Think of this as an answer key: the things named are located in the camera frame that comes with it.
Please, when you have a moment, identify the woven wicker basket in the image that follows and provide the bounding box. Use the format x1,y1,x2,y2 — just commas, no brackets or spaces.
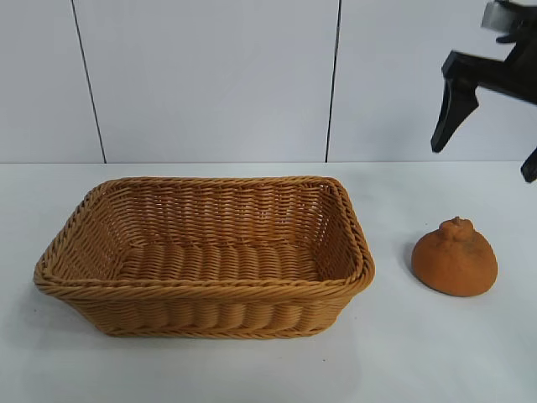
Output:
33,175,377,339

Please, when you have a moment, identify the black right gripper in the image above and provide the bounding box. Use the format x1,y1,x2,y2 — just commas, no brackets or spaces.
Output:
430,0,537,184

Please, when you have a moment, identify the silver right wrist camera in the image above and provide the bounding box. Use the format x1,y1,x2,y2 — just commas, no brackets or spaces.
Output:
481,0,524,31

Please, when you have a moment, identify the orange fruit with knob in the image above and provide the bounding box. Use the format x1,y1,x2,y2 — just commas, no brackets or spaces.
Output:
410,215,499,299

